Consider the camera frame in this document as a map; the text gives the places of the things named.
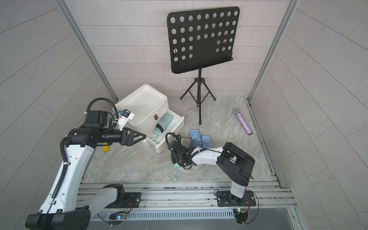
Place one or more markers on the purple glitter microphone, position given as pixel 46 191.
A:
pixel 243 122

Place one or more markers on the light blue folded umbrella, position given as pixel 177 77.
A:
pixel 196 138

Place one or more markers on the aluminium rail frame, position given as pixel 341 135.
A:
pixel 200 195

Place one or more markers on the left green circuit board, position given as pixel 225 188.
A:
pixel 119 216

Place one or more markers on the black perforated music stand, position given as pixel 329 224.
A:
pixel 200 39

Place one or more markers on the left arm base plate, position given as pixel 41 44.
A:
pixel 132 201

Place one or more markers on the right green circuit board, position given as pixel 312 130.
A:
pixel 240 212

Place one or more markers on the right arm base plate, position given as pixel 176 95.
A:
pixel 226 199

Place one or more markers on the white three-drawer cabinet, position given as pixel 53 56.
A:
pixel 148 106

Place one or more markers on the light blue umbrella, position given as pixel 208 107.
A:
pixel 196 138
pixel 206 142

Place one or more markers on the mint green umbrella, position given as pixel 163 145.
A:
pixel 176 167
pixel 162 126

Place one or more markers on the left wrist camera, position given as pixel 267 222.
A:
pixel 123 117

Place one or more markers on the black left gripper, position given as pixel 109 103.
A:
pixel 127 139

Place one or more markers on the green circuit board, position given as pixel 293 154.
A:
pixel 119 216
pixel 240 212

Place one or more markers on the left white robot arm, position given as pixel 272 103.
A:
pixel 60 211

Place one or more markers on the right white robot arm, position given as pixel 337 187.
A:
pixel 234 162

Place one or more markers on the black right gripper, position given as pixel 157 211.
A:
pixel 173 156

